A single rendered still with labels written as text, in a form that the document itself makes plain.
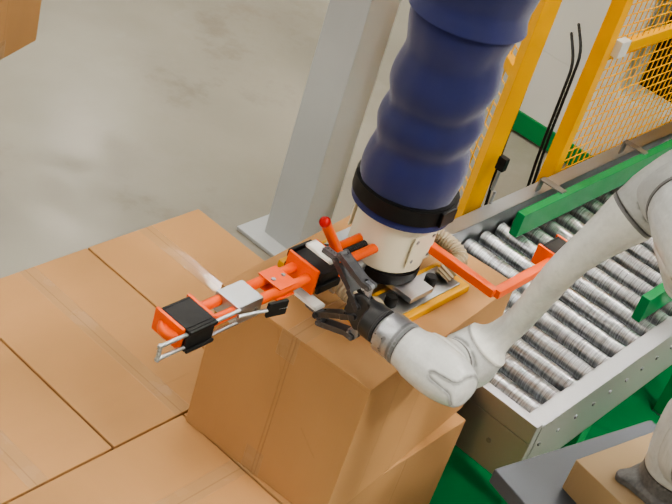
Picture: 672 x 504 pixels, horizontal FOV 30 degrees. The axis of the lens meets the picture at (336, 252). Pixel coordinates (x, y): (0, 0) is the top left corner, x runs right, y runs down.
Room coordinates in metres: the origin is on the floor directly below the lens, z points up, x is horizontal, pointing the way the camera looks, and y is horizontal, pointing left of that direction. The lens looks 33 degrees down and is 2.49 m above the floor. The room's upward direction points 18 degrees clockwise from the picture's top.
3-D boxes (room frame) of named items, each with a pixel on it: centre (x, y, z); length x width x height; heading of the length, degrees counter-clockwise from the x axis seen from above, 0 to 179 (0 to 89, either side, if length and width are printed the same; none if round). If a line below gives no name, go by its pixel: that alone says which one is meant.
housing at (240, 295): (1.88, 0.15, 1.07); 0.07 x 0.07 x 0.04; 58
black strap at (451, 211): (2.27, -0.10, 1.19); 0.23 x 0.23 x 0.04
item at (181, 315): (1.77, 0.22, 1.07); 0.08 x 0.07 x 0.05; 148
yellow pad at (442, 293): (2.22, -0.18, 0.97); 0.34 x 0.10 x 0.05; 148
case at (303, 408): (2.26, -0.11, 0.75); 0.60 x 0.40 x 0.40; 153
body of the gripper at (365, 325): (1.96, -0.09, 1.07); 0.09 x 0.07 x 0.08; 58
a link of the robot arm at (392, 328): (1.92, -0.16, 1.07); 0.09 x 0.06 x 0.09; 148
